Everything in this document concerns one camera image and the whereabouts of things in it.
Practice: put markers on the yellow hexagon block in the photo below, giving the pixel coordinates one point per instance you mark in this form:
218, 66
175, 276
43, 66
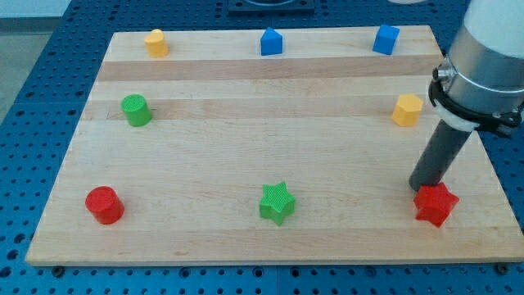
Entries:
407, 110

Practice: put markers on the green cylinder block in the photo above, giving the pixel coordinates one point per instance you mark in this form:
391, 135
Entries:
136, 110

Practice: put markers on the yellow heart block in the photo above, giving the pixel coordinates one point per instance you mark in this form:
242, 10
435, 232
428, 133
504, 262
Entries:
155, 44

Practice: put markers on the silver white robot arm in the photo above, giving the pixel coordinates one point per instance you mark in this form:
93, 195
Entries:
477, 87

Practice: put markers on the blue cube block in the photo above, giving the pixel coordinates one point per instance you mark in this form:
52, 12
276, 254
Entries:
385, 39

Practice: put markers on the blue triangle block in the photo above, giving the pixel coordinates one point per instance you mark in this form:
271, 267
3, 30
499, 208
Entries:
271, 42

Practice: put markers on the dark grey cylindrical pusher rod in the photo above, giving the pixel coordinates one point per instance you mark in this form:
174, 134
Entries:
439, 153

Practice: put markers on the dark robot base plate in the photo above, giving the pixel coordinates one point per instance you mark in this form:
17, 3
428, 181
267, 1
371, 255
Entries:
272, 7

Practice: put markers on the red cylinder block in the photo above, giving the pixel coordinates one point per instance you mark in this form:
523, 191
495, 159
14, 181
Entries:
104, 205

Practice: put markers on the red star block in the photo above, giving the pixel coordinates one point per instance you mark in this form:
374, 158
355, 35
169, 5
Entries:
434, 204

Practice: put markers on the green star block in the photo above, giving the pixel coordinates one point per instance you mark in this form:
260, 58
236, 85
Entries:
276, 203

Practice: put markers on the light wooden board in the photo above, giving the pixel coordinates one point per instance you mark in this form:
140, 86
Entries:
226, 120

